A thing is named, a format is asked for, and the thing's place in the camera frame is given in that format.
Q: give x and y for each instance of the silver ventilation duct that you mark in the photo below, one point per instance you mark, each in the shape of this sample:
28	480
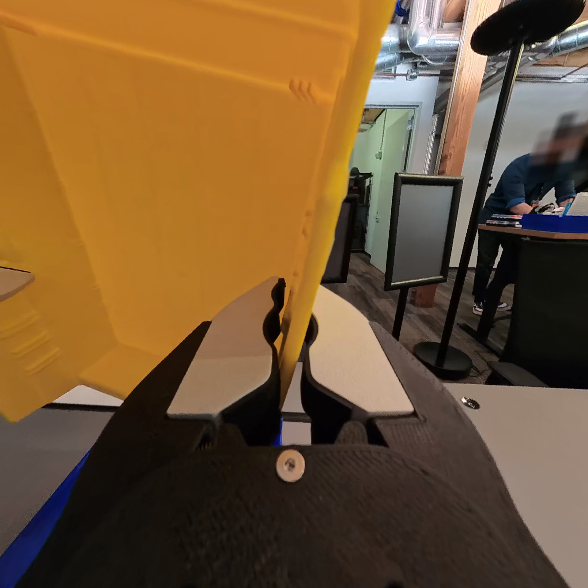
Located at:
427	27

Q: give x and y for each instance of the black shelf rack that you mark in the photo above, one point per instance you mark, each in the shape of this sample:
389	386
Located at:
360	206

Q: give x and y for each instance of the wooden top desk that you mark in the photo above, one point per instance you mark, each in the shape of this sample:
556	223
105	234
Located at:
542	233

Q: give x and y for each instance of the yellow plastic box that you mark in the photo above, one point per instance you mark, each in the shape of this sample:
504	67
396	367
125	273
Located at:
183	183

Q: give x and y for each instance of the black round table grommet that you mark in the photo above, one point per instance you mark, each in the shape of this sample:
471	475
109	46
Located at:
470	403

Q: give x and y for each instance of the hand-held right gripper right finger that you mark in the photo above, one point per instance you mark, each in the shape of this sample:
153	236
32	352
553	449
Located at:
358	363

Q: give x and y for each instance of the wooden post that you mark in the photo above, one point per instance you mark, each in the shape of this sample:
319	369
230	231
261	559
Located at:
464	115

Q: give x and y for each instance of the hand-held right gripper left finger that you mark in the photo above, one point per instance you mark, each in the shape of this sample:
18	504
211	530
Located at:
225	363

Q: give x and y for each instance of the stack of books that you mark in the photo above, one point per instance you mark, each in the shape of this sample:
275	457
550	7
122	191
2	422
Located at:
503	220

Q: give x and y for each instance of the blue plastic box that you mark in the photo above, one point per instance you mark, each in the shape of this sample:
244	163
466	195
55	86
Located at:
551	222
36	542

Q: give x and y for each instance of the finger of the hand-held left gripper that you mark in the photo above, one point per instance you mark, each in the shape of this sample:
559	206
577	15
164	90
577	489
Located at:
11	282

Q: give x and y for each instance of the black pole stand round base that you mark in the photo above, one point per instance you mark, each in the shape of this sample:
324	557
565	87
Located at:
443	360

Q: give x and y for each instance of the open silver laptop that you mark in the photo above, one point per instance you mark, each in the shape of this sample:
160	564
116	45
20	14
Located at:
579	203

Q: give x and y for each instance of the grey mat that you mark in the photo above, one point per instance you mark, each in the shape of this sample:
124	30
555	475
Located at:
36	450

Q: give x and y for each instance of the black framed sign stand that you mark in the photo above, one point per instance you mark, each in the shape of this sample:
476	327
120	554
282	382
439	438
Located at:
425	229
340	243

